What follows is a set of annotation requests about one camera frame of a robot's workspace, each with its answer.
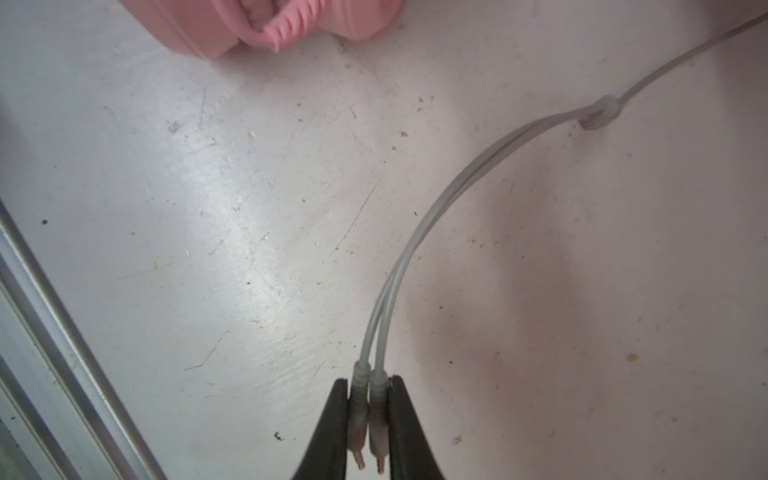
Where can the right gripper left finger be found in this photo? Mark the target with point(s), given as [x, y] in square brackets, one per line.
[326, 455]

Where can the aluminium front rail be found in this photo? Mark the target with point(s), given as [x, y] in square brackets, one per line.
[58, 409]

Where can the pink headphones with cable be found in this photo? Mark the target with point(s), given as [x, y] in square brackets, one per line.
[206, 29]

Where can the white headphones with grey cable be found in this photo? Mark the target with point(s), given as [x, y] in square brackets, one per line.
[368, 419]

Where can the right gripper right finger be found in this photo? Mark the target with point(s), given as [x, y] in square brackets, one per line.
[411, 457]

